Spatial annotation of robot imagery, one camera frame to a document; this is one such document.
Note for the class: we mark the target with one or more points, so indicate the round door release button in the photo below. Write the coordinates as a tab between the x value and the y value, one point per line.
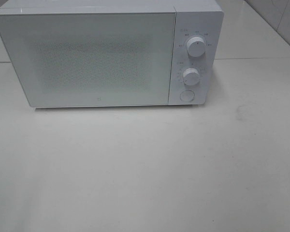
187	96

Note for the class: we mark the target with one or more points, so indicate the white microwave knob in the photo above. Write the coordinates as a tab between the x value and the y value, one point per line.
196	46
191	77

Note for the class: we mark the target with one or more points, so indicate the white microwave oven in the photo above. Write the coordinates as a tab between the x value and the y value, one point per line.
192	17

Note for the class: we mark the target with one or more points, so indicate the white microwave door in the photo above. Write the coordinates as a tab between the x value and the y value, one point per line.
90	60

